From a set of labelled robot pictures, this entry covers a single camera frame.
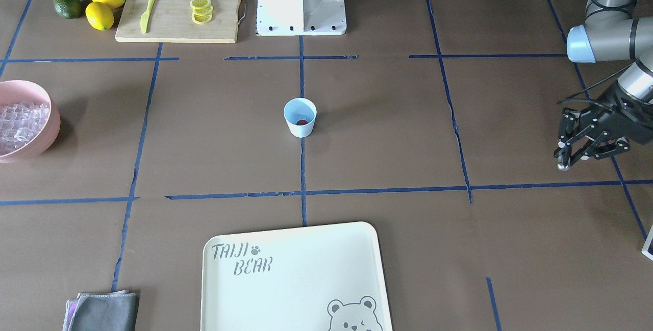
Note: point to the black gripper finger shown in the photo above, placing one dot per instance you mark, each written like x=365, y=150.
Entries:
x=600, y=149
x=575, y=129

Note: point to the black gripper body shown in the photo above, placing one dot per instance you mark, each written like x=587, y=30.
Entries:
x=626, y=118

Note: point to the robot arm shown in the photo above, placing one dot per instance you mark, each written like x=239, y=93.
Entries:
x=611, y=33

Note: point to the light blue plastic cup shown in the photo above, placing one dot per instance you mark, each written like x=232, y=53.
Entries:
x=302, y=106

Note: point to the clear ice cubes pile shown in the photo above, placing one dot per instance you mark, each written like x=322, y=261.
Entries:
x=21, y=123

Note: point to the cream bear tray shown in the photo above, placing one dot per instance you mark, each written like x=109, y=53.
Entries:
x=325, y=277

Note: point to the lemon slices stack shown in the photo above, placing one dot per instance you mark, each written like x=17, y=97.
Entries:
x=202, y=11

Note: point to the bamboo cutting board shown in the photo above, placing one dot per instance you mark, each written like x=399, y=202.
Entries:
x=170, y=22

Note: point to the yellow plastic knife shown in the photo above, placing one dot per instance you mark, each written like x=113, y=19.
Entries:
x=145, y=16

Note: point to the yellow lemon lower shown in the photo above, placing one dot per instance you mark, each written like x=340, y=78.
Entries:
x=99, y=16

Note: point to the grey folded cloth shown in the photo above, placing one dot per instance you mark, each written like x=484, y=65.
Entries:
x=96, y=311

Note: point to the green avocado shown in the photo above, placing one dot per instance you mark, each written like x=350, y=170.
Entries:
x=68, y=9

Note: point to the pink bowl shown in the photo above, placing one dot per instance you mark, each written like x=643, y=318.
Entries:
x=15, y=91

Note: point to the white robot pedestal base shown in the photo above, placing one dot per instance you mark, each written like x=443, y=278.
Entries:
x=301, y=18

